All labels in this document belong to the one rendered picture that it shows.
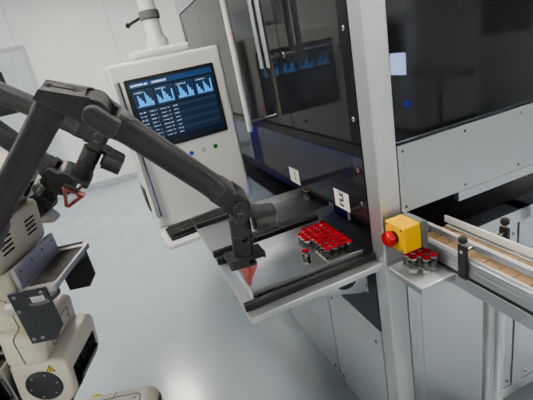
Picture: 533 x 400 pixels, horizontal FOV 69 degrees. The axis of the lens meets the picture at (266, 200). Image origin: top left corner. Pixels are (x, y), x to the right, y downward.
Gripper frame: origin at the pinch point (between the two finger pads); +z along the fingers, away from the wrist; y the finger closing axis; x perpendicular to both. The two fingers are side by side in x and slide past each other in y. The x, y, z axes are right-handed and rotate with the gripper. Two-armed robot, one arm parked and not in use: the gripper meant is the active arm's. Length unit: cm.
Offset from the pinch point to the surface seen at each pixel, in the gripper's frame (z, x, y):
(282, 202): 0, 52, 32
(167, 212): 5, 87, -13
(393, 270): 0.3, -14.9, 36.5
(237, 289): 3.3, 3.5, -2.8
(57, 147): 23, 541, -125
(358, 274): 1.1, -10.5, 28.4
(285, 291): 0.9, -8.1, 7.4
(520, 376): 69, -10, 98
